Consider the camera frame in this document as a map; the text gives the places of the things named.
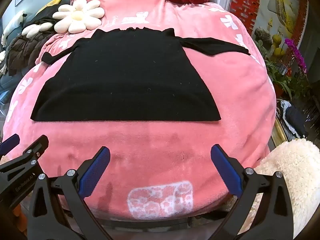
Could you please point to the cream fluffy blanket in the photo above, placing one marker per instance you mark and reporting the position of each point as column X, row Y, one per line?
column 295, row 170

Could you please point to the white plush toy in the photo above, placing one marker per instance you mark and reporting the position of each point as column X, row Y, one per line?
column 12, row 26

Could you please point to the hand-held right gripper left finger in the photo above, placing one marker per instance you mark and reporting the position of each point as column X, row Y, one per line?
column 97, row 167

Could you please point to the black cloth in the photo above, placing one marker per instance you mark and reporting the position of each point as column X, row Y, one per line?
column 45, row 15

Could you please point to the red and yellow wall poster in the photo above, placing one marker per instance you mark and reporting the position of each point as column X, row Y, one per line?
column 282, row 2

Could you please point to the black sweater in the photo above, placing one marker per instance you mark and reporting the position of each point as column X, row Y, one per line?
column 125, row 80

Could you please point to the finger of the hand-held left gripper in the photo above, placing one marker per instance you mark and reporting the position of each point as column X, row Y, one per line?
column 32, row 152
column 10, row 140

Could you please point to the blue jacket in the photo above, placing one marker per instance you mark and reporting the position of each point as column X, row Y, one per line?
column 295, row 120

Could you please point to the purple orchid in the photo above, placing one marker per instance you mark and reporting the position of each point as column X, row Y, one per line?
column 297, row 52

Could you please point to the pink printed blanket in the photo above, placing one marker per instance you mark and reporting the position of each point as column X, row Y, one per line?
column 162, row 140

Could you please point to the large cream flower pillow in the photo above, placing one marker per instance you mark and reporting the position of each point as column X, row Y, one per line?
column 75, row 15

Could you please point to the green potted plant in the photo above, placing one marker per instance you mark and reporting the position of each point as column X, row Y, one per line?
column 280, row 77

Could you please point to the brown puffer jacket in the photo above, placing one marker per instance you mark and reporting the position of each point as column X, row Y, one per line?
column 22, row 47

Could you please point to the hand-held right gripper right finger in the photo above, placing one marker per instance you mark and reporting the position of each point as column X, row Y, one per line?
column 225, row 167

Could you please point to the small cream flower pillow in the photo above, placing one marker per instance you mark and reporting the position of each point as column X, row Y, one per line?
column 37, row 28
column 2, row 60

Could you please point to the yellow pillow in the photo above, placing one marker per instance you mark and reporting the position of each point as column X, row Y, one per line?
column 53, row 2

